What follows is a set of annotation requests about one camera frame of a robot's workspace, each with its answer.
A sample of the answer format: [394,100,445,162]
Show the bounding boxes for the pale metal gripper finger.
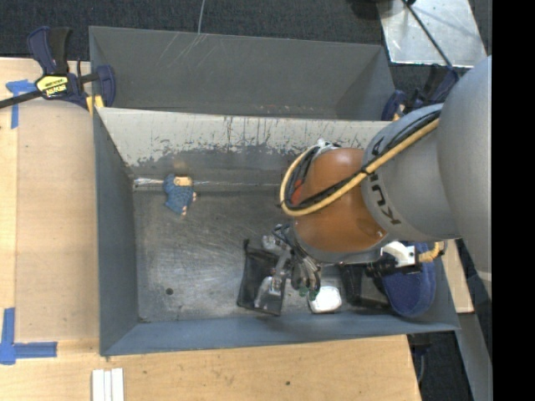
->
[253,277,275,310]
[272,276,289,308]

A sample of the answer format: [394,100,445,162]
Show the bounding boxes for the white rounded block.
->
[308,286,344,315]

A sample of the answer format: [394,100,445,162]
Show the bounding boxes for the grey metal bin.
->
[87,25,463,358]

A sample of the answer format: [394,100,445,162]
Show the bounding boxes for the black rectangular object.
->
[337,262,392,309]

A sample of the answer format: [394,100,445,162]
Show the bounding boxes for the blue toy figure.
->
[161,173,198,218]

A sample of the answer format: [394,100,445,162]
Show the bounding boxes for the dark blue cloth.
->
[377,241,438,319]

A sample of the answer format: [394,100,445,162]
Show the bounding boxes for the pale wood board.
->
[14,97,102,344]

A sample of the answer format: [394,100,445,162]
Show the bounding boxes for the black cylinder on white bracket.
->
[366,240,423,278]

